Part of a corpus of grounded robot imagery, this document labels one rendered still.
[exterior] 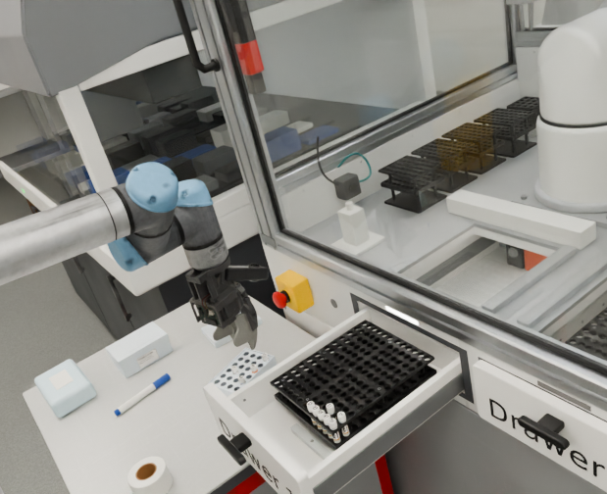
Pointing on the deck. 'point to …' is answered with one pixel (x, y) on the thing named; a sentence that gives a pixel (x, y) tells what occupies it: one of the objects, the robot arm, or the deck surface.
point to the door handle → (193, 41)
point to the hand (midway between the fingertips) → (246, 339)
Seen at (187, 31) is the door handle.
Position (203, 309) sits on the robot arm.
